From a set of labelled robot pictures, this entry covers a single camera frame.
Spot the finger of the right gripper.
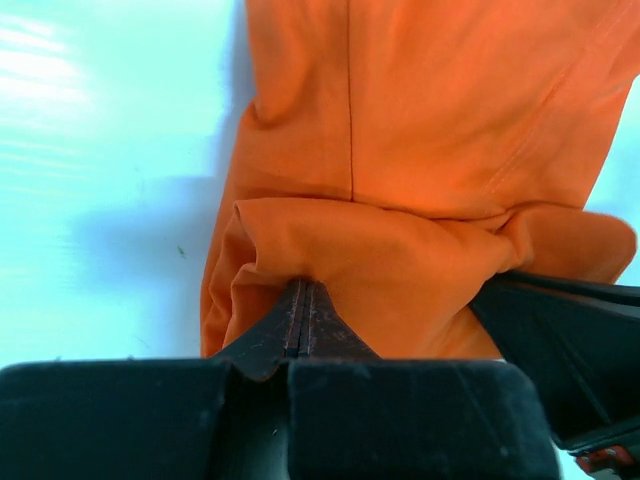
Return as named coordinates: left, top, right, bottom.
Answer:
left=470, top=272, right=639, bottom=452

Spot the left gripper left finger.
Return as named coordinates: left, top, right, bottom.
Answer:
left=1, top=280, right=305, bottom=479

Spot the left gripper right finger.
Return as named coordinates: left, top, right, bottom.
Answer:
left=287, top=282, right=560, bottom=479

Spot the orange t shirt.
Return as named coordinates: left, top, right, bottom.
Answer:
left=200, top=1, right=639, bottom=358

